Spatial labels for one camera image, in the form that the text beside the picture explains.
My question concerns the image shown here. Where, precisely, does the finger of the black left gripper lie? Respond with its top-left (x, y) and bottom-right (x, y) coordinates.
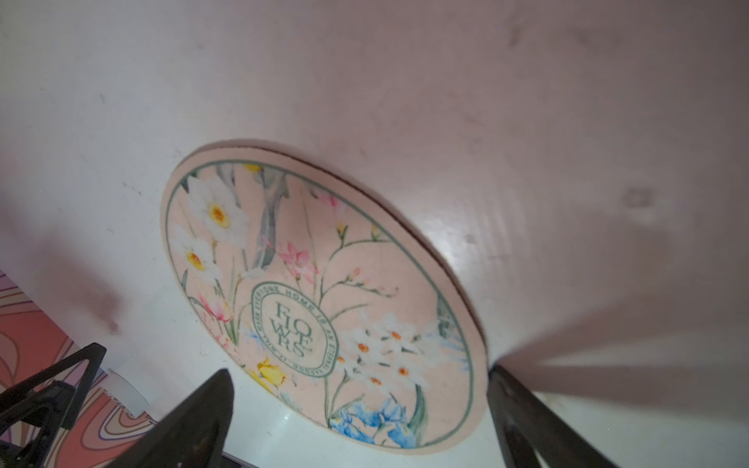
top-left (1, 381), bottom-right (76, 467)
top-left (0, 342), bottom-right (107, 431)

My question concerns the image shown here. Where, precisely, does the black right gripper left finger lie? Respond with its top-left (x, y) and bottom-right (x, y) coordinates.
top-left (109, 369), bottom-right (234, 468)

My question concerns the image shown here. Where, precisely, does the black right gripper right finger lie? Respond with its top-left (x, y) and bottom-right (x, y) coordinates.
top-left (487, 365), bottom-right (614, 467)

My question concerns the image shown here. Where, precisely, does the clear tape roll on table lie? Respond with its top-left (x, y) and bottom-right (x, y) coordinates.
top-left (101, 370), bottom-right (149, 418)

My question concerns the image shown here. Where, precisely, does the beige wave pattern coaster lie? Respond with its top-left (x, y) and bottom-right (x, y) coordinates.
top-left (161, 146), bottom-right (488, 454)

